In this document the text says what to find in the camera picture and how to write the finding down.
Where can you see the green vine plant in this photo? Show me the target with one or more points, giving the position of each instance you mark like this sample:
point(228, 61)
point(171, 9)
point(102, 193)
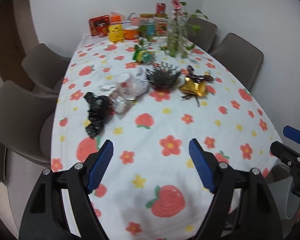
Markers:
point(190, 26)

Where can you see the orange round container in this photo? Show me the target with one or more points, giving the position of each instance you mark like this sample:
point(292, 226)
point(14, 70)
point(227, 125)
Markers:
point(131, 33)

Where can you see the pink flower stem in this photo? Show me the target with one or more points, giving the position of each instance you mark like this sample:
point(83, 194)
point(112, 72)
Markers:
point(175, 3)

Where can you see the green snack packet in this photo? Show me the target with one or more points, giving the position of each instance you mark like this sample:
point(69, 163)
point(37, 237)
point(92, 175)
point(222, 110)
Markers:
point(143, 55)

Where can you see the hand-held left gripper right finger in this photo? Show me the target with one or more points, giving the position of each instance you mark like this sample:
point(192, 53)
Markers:
point(201, 163)

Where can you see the dark purple patterned wrapper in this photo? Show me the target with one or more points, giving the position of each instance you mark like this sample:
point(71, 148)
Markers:
point(162, 78)

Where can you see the pink bowl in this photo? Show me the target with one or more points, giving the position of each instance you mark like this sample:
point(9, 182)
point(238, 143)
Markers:
point(136, 21)

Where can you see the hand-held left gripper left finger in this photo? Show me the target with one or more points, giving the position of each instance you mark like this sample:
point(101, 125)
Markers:
point(101, 163)

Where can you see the glass vase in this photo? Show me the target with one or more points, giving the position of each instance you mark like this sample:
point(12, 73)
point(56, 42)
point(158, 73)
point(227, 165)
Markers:
point(176, 42)

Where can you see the gold foil wrapper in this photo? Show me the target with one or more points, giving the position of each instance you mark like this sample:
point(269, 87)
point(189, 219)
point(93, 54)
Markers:
point(195, 87)

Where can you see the red label jar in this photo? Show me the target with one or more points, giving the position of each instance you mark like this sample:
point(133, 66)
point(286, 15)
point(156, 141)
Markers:
point(162, 27)

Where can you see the blue label jar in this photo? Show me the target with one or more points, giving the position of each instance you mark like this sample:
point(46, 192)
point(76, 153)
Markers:
point(150, 28)

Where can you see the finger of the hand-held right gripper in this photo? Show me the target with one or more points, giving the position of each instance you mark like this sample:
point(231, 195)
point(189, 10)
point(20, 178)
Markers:
point(296, 135)
point(285, 152)

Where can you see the floral strawberry tablecloth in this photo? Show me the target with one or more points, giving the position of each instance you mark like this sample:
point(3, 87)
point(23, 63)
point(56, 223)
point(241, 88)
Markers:
point(150, 135)

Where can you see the red can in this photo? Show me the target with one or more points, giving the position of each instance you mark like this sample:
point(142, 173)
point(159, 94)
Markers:
point(161, 8)

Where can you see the black plastic bag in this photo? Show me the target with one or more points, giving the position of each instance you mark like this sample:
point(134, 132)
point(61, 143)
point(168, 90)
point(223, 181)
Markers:
point(97, 112)

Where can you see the orange box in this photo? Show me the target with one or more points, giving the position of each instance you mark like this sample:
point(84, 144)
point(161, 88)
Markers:
point(116, 18)

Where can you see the red box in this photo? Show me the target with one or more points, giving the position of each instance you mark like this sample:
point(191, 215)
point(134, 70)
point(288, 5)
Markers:
point(98, 26)

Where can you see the yellow tiger toy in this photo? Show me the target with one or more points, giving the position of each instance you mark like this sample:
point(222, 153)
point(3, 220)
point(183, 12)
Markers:
point(116, 33)

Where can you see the brown paper candy cup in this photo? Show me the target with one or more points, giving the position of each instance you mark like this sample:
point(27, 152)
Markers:
point(201, 77)

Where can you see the grey-brown dining chair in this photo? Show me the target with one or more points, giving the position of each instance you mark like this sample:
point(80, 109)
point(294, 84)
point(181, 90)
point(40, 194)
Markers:
point(237, 57)
point(45, 65)
point(205, 33)
point(15, 120)

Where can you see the clear plastic bag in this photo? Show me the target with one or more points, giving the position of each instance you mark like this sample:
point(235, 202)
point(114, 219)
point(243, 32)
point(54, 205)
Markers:
point(131, 86)

